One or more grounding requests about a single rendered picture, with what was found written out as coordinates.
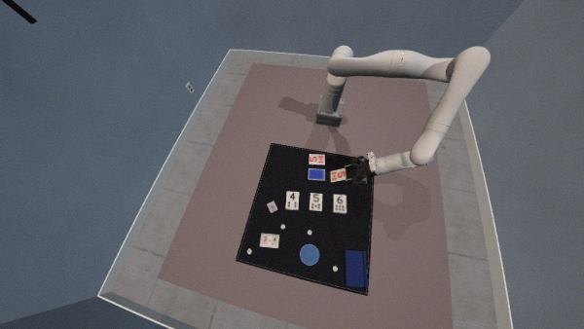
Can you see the mauve pink table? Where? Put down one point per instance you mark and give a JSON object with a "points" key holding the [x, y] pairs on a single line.
{"points": [[401, 228]]}

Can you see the black mat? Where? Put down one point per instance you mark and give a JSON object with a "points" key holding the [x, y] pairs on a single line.
{"points": [[328, 237]]}

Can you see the small white button box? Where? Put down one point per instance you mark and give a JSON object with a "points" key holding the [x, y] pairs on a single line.
{"points": [[272, 207]]}

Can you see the low black-print card pile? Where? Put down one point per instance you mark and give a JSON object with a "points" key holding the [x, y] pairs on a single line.
{"points": [[340, 203]]}

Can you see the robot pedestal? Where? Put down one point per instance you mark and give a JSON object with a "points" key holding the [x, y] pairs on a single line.
{"points": [[329, 116]]}

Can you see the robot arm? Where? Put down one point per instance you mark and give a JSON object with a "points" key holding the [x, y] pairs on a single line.
{"points": [[401, 64]]}

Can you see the single black-print card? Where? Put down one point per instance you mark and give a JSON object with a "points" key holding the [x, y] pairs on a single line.
{"points": [[315, 201]]}

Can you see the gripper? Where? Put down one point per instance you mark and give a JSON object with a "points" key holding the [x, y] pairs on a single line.
{"points": [[363, 168]]}

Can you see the blue-backed card stack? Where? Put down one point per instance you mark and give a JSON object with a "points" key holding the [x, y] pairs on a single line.
{"points": [[316, 175]]}

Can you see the thick black-print card pile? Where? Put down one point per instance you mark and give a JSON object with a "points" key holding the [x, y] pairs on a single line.
{"points": [[292, 201]]}

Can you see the white wall socket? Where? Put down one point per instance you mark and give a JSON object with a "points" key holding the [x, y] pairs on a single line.
{"points": [[189, 87]]}

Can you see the red and black print card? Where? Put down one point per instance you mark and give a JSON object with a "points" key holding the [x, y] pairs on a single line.
{"points": [[269, 240]]}

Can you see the blue book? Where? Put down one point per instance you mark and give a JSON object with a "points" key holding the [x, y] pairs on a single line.
{"points": [[356, 269]]}

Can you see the red-print card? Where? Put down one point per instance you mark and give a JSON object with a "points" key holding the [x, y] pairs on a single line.
{"points": [[316, 159]]}

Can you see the blue disc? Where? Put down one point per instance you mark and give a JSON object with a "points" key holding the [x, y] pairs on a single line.
{"points": [[309, 254]]}

